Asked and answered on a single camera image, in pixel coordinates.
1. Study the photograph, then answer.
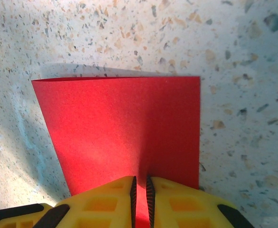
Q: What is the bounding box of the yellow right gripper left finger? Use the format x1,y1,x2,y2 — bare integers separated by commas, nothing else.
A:
34,175,138,228

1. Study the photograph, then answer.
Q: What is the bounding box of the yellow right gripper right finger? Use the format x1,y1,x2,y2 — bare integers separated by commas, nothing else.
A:
146,175,249,228

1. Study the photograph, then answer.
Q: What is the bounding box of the red square paper sheet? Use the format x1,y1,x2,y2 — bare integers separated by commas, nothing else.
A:
31,76,201,228

